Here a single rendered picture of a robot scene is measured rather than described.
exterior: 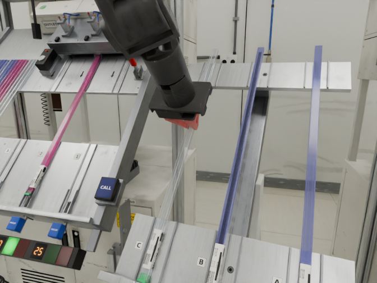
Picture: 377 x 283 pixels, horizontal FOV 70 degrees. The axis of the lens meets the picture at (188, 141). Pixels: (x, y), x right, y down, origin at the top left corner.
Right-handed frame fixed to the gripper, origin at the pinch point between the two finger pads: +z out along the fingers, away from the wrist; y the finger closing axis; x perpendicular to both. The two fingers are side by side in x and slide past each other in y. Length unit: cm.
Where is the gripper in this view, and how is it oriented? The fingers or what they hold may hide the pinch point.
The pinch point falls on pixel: (192, 124)
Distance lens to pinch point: 54.2
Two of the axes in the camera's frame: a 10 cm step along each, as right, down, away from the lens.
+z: 2.5, 5.1, 8.2
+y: -9.3, -1.1, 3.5
